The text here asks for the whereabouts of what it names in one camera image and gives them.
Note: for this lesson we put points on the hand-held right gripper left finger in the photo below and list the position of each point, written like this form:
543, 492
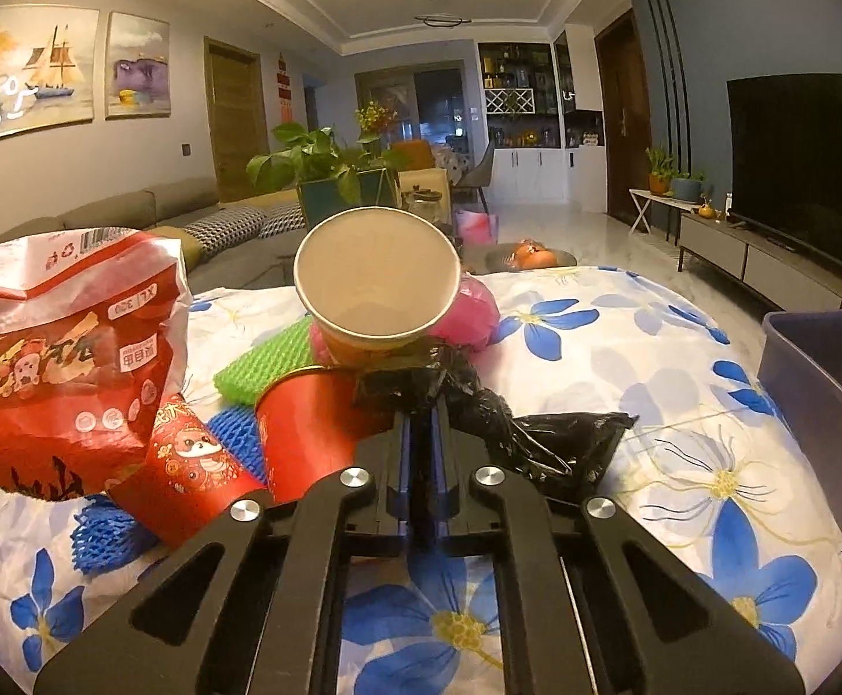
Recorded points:
407, 463

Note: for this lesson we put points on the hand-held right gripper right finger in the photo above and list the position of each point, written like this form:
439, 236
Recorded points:
443, 463

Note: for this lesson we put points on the black plastic bag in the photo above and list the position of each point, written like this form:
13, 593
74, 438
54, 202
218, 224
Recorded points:
537, 441

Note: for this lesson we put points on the blue foam fruit net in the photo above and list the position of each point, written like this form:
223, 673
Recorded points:
236, 441
106, 528

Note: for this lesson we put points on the grey plastic bin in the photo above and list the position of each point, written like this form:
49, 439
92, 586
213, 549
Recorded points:
826, 391

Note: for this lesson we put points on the plain red paper cup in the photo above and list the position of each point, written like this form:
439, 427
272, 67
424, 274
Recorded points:
305, 434

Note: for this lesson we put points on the large pink plastic bag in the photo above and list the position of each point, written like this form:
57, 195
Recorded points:
472, 311

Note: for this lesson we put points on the green foam fruit net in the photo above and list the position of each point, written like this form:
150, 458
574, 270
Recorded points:
269, 369

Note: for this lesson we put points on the white paper cup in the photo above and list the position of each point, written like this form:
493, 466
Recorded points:
377, 282

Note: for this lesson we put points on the blue floral tablecloth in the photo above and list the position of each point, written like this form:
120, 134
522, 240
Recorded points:
609, 376

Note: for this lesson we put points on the dark fruit tray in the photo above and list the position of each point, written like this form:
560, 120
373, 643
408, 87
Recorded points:
490, 259

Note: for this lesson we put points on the red cartoon print paper cup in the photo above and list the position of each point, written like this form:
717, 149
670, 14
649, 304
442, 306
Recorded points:
189, 463

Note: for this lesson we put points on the orange fruit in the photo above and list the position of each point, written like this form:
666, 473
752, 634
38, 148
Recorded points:
533, 255

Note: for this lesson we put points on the pink shopping bag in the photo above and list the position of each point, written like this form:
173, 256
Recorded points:
475, 228

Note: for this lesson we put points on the glass jar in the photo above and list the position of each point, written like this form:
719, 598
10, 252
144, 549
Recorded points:
426, 206

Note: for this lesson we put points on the patterned sofa cushion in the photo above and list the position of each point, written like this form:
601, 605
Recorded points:
225, 228
283, 218

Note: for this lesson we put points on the potted plant in teal pot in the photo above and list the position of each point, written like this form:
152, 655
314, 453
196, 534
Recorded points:
334, 195

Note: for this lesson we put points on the grey dining chair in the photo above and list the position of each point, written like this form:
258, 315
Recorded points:
477, 174

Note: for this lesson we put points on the white display cabinet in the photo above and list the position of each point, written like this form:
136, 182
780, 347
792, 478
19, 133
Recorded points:
529, 174

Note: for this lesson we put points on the orange chair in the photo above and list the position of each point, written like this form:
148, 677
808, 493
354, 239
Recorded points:
414, 156

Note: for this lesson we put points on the yellow sofa cushion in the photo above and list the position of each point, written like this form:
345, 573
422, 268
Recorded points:
175, 239

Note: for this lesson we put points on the white side stand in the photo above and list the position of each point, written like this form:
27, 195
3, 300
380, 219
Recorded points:
652, 197

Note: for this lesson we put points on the yellow flower bouquet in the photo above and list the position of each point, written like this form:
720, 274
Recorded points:
374, 119

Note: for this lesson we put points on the grey television cabinet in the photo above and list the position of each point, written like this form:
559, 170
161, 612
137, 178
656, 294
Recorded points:
718, 246

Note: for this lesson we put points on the plant in orange pot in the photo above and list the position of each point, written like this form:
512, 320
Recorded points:
660, 181

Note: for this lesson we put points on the small orange ornament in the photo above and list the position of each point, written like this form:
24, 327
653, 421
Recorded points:
705, 211

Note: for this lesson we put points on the plant in blue pot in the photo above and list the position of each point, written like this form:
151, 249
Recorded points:
687, 192

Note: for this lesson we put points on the red and white plastic bag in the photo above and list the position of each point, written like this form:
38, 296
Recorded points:
52, 376

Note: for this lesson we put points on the grey sofa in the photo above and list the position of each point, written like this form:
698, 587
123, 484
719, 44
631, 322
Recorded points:
139, 206

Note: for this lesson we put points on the light wooden door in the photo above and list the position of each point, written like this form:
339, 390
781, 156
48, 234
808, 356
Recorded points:
236, 123

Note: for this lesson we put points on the dark wooden door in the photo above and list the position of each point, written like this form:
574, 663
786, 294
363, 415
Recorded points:
624, 123

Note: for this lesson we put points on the black television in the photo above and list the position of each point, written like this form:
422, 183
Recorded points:
804, 159

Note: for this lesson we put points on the red wall decoration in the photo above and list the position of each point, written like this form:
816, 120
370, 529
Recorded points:
283, 87

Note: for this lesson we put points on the purple wall painting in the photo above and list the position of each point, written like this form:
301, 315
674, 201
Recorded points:
139, 65

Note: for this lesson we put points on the sailboat wall painting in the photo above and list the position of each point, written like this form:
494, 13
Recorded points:
30, 72

